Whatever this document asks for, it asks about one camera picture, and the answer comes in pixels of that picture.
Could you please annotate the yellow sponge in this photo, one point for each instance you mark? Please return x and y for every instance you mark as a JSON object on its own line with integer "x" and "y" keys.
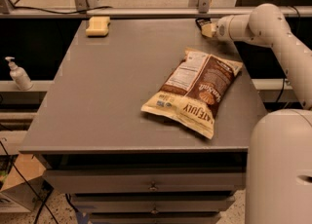
{"x": 98, "y": 26}

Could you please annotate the white pump bottle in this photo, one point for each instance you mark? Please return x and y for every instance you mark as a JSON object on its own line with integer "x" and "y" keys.
{"x": 19, "y": 75}

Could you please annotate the grey drawer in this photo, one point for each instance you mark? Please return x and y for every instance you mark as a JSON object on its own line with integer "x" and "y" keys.
{"x": 96, "y": 181}
{"x": 160, "y": 218}
{"x": 153, "y": 203}

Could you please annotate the middle grey drawer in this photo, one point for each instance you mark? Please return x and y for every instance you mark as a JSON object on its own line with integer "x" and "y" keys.
{"x": 153, "y": 203}

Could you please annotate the top grey drawer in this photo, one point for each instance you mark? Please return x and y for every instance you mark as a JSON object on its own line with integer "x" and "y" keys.
{"x": 96, "y": 181}

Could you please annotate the cardboard box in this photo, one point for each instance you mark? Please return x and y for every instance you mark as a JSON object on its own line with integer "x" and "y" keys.
{"x": 21, "y": 187}

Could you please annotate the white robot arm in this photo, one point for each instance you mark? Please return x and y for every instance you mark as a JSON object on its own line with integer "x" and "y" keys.
{"x": 279, "y": 165}

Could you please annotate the black rxbar chocolate bar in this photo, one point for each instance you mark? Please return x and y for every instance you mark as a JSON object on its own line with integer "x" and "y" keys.
{"x": 202, "y": 22}

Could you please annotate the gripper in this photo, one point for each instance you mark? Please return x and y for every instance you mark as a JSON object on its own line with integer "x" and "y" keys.
{"x": 221, "y": 30}

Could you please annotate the bottom grey drawer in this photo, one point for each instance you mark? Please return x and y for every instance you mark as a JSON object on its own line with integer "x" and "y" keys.
{"x": 160, "y": 218}

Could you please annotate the late july chips bag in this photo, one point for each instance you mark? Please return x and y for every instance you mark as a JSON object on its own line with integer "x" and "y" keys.
{"x": 193, "y": 92}

